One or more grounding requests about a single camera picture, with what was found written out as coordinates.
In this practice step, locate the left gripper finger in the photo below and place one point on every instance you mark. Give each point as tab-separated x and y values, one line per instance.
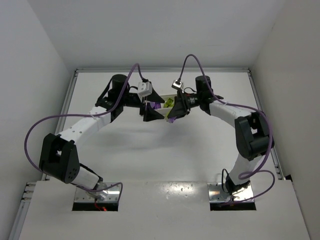
154	97
151	115

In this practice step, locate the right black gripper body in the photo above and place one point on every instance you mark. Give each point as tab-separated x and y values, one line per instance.
182	104

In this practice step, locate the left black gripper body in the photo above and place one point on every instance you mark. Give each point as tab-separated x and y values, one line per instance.
144	107

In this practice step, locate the purple rounded lego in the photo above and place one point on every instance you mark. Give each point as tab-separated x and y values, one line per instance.
155	105

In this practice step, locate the green curved lego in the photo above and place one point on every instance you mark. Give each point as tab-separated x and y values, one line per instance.
169	103

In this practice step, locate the purple patterned lego base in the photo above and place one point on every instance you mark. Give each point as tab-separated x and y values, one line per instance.
171	120

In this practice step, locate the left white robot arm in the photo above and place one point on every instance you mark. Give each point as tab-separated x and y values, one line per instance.
59	154

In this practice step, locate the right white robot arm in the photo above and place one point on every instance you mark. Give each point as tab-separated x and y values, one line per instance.
252	134

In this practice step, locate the white three-compartment tray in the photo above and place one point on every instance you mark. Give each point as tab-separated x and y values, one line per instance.
165	108

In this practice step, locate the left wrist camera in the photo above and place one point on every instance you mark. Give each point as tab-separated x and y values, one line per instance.
144	89

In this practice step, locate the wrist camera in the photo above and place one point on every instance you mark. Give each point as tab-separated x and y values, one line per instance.
177	84
144	89

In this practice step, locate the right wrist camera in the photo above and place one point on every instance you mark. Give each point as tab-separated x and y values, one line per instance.
177	84

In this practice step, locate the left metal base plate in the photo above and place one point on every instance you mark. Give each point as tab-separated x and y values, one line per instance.
109	193

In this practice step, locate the metal base plate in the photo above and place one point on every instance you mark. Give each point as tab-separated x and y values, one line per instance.
218	196
109	193

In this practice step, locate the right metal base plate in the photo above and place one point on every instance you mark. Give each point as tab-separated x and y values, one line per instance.
218	196

